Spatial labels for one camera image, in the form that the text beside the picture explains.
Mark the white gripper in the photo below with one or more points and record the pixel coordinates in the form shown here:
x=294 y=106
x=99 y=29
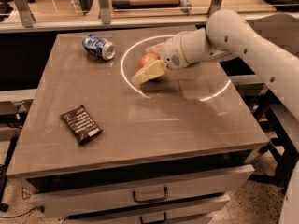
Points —
x=172 y=52

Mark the red apple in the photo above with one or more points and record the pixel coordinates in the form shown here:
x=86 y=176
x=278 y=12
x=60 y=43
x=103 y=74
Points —
x=147 y=58

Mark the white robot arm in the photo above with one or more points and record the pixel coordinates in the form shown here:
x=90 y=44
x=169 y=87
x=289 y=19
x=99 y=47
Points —
x=268 y=46

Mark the blue pepsi can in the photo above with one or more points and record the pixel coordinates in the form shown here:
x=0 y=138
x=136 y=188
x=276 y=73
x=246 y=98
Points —
x=98 y=46

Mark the black snack bar wrapper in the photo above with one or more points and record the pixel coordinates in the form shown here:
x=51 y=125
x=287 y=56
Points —
x=81 y=124

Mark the grey drawer cabinet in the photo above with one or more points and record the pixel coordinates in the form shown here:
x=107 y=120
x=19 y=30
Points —
x=188 y=121

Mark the black metal stand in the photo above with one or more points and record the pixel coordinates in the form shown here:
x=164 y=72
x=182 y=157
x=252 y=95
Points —
x=280 y=147

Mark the lower drawer with handle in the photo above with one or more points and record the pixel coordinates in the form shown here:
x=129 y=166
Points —
x=197 y=210

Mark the drawer with handle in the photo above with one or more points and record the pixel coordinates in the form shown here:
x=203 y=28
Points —
x=146 y=191
x=197 y=210

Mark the top drawer with handle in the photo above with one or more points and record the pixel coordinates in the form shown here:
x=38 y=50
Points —
x=146 y=191

